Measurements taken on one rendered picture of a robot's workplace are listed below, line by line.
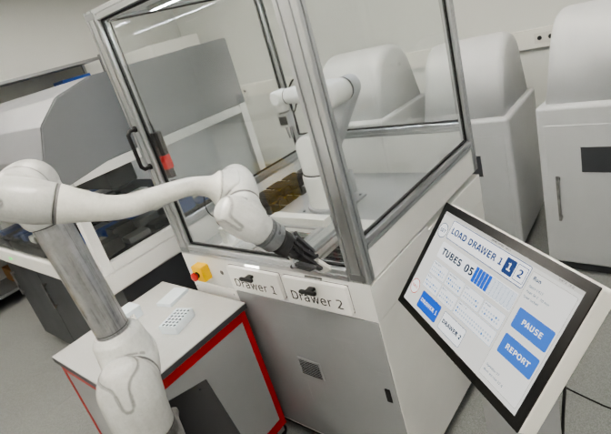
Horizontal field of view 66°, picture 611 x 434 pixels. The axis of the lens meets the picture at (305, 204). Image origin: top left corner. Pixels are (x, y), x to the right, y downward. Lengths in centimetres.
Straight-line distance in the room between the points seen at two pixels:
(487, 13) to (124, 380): 394
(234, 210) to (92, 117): 128
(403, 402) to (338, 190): 84
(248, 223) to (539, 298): 71
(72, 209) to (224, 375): 107
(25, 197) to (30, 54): 490
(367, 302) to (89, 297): 84
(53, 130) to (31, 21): 392
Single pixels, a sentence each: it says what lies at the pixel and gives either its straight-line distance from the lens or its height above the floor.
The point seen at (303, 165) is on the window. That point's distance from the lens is 146.
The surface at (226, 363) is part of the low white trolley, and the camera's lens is 205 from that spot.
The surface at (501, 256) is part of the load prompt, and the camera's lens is 114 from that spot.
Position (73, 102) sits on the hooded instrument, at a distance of 238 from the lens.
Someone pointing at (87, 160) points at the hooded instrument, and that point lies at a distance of 238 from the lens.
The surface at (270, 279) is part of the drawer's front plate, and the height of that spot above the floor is 90.
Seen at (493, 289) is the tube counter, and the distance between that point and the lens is 113.
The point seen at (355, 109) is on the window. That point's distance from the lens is 147.
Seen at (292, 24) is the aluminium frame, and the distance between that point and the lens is 131.
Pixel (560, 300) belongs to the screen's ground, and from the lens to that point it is 102.
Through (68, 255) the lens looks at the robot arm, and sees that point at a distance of 145.
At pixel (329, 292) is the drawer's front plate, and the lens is 163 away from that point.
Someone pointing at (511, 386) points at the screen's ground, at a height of 101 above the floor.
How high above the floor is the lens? 175
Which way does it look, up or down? 21 degrees down
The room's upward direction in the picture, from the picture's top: 16 degrees counter-clockwise
